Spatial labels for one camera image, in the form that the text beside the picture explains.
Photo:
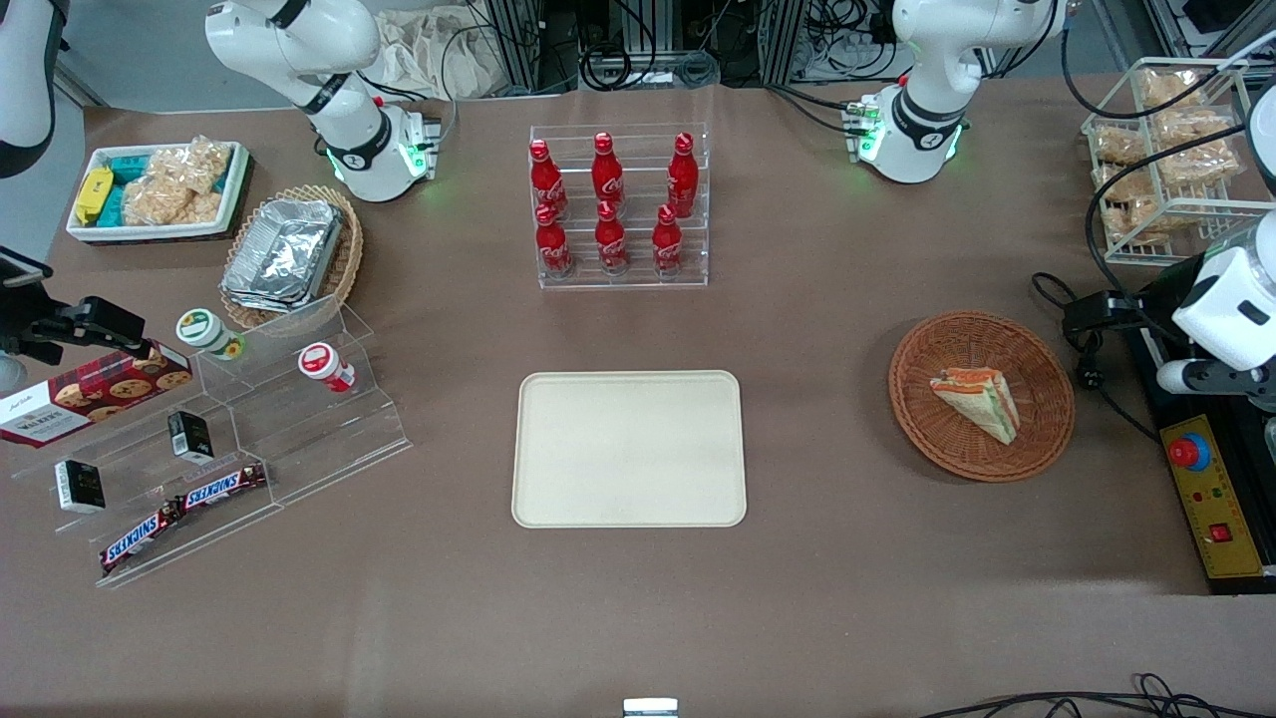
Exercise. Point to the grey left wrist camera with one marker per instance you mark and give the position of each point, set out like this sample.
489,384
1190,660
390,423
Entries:
1211,379

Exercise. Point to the round brown wicker basket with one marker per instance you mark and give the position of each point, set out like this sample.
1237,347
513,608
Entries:
1037,439

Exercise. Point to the beige rectangular tray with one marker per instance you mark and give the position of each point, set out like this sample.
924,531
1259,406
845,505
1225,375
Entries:
628,449

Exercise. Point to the black control box yellow panel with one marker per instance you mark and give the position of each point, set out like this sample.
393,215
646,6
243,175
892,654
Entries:
1216,519

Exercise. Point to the red cola bottle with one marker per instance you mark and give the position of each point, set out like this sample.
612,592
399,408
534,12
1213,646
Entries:
667,244
553,247
682,178
611,242
547,181
607,175

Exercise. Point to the red lid yogurt cup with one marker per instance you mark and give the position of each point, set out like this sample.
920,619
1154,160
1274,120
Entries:
322,364

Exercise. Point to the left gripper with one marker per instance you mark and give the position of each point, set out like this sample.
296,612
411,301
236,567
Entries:
1163,286

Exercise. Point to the clear acrylic stepped shelf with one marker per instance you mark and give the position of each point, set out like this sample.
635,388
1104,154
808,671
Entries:
299,439

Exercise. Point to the clear acrylic bottle rack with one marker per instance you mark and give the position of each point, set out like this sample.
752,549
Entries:
638,279

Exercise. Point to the red tartan cookie box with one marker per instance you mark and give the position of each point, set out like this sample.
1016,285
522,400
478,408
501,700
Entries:
90,397

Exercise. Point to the green lid yogurt cup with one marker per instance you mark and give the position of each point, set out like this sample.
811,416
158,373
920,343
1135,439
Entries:
204,331

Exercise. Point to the oval light wicker basket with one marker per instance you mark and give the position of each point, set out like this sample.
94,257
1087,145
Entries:
350,264

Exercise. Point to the yellow snack pack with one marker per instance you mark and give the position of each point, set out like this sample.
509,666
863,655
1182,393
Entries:
94,194

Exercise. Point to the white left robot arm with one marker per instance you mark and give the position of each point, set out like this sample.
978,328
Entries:
927,90

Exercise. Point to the teal snack pack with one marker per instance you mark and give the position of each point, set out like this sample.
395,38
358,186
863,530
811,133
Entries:
113,207
128,168

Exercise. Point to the red emergency stop button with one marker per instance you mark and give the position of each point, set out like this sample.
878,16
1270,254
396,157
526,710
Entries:
1188,452

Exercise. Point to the brown Snickers bar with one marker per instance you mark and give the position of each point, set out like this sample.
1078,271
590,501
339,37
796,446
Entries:
140,538
221,486

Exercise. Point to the small black box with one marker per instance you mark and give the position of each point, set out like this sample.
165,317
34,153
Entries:
80,486
189,437

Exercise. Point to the triangular sandwich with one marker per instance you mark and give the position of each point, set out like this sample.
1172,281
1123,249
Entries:
979,404

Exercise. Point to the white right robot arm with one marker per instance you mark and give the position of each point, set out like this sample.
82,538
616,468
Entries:
339,60

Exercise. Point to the beige cloth bag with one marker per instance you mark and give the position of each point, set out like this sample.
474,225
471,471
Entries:
429,50

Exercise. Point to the clear bagged rice crackers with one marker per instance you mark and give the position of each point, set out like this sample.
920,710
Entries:
164,202
204,160

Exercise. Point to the white rectangular bin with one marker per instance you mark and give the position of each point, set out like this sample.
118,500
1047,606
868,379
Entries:
150,231

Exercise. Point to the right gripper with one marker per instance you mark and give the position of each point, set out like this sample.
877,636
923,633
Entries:
38,330

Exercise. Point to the bagged fried snack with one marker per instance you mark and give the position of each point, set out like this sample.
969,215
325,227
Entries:
1196,125
1136,224
1126,185
1171,88
1116,146
1201,168

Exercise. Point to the small silver metal block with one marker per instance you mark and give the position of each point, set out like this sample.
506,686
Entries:
650,708

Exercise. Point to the aluminium foil container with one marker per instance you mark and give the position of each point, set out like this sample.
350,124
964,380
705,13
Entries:
284,254

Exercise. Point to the aluminium profile frame post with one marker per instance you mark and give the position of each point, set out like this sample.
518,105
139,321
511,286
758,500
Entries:
518,40
783,40

